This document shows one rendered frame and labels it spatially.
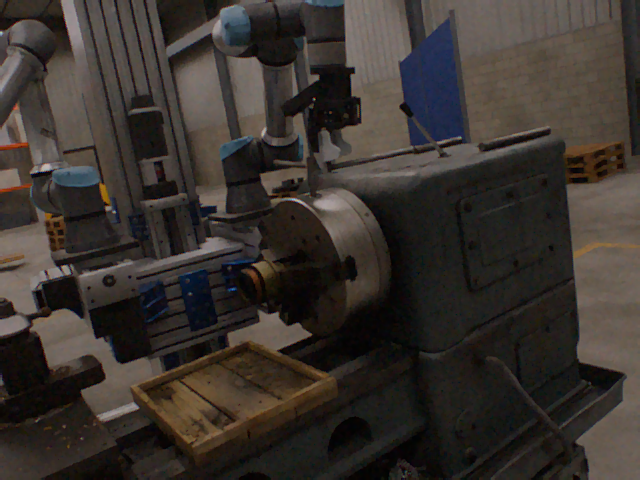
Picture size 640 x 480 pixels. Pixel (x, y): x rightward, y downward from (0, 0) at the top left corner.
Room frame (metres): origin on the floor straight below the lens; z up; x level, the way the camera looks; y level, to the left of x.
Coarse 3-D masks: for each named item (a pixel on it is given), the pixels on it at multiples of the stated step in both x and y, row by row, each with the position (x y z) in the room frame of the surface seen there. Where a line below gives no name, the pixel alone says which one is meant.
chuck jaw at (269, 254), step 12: (276, 216) 1.22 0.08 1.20; (264, 228) 1.21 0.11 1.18; (276, 228) 1.20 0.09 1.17; (264, 240) 1.17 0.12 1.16; (276, 240) 1.18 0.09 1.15; (288, 240) 1.19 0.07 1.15; (264, 252) 1.15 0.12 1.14; (276, 252) 1.16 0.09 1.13; (288, 252) 1.17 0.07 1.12; (300, 252) 1.20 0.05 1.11
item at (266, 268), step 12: (264, 264) 1.11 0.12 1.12; (276, 264) 1.14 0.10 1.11; (240, 276) 1.11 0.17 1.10; (252, 276) 1.08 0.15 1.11; (264, 276) 1.09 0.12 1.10; (276, 276) 1.10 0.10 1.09; (240, 288) 1.12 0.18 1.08; (252, 288) 1.07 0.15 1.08; (264, 288) 1.08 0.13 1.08; (276, 288) 1.09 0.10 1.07; (252, 300) 1.08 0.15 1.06; (264, 300) 1.09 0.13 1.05; (276, 300) 1.12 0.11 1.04
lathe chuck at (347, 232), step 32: (320, 192) 1.20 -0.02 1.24; (288, 224) 1.19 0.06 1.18; (320, 224) 1.09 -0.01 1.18; (352, 224) 1.10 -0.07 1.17; (320, 256) 1.11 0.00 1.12; (352, 256) 1.07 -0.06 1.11; (320, 288) 1.13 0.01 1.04; (352, 288) 1.06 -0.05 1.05; (320, 320) 1.15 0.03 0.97; (352, 320) 1.10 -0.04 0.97
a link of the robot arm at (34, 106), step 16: (0, 48) 1.61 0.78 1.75; (32, 48) 1.62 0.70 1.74; (0, 64) 1.65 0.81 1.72; (32, 80) 1.63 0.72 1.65; (32, 96) 1.62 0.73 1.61; (32, 112) 1.62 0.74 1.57; (48, 112) 1.65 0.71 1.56; (32, 128) 1.62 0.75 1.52; (48, 128) 1.64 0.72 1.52; (32, 144) 1.62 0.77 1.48; (48, 144) 1.63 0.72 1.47; (48, 160) 1.62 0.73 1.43; (64, 160) 1.67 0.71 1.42; (32, 176) 1.62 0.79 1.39; (48, 176) 1.61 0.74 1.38; (32, 192) 1.65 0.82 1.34; (48, 208) 1.61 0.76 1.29
